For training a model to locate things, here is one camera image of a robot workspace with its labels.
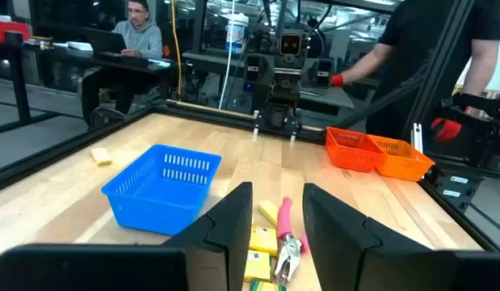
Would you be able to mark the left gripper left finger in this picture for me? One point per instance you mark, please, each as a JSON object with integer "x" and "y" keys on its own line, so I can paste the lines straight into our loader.
{"x": 217, "y": 242}

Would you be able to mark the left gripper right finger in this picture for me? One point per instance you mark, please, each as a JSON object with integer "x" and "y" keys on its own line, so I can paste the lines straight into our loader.
{"x": 338, "y": 242}

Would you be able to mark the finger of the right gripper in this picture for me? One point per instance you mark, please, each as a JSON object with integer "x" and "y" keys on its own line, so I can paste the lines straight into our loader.
{"x": 324, "y": 72}
{"x": 253, "y": 68}

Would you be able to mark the yellow eraser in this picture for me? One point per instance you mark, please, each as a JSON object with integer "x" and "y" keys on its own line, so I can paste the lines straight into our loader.
{"x": 269, "y": 211}
{"x": 101, "y": 156}

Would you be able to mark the black mechanical arm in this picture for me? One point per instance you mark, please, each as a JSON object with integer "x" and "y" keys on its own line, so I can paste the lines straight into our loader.
{"x": 476, "y": 106}

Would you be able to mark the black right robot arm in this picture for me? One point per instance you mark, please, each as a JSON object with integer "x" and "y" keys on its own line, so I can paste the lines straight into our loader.
{"x": 280, "y": 119}

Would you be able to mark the red glove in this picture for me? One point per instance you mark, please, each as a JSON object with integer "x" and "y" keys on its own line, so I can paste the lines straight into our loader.
{"x": 445, "y": 129}
{"x": 337, "y": 80}

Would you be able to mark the white bucket blue label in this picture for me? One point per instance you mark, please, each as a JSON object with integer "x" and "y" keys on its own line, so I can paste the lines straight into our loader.
{"x": 236, "y": 34}

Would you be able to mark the green yellow crayon box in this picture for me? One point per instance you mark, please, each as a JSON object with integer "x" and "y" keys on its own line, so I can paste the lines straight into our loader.
{"x": 265, "y": 287}

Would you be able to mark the blue plastic basket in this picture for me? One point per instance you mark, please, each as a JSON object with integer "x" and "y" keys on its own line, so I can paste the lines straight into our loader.
{"x": 152, "y": 210}

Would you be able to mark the red plastic basket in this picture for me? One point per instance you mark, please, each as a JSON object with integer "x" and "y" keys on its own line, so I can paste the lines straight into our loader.
{"x": 350, "y": 159}

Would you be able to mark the orange plastic basket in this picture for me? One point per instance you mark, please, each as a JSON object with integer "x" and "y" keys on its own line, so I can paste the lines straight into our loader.
{"x": 399, "y": 169}

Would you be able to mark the person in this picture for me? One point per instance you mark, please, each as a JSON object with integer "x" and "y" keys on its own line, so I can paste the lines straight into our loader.
{"x": 142, "y": 38}
{"x": 415, "y": 32}

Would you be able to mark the black desk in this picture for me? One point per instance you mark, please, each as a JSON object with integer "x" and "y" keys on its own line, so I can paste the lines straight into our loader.
{"x": 124, "y": 62}

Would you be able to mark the black laptop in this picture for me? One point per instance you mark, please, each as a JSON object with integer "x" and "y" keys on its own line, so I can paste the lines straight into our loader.
{"x": 105, "y": 40}

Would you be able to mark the red bin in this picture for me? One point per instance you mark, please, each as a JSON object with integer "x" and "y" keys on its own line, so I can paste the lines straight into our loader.
{"x": 9, "y": 30}

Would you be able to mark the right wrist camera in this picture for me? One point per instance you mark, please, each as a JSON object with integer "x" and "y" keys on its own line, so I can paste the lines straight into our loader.
{"x": 291, "y": 44}

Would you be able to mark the black aluminium table frame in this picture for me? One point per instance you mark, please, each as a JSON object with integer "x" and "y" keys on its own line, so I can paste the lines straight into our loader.
{"x": 233, "y": 117}

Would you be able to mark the white metal bracket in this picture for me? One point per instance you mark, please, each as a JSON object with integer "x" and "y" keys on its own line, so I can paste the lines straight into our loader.
{"x": 417, "y": 137}

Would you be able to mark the black post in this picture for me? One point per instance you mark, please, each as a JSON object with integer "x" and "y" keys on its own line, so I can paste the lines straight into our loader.
{"x": 17, "y": 81}

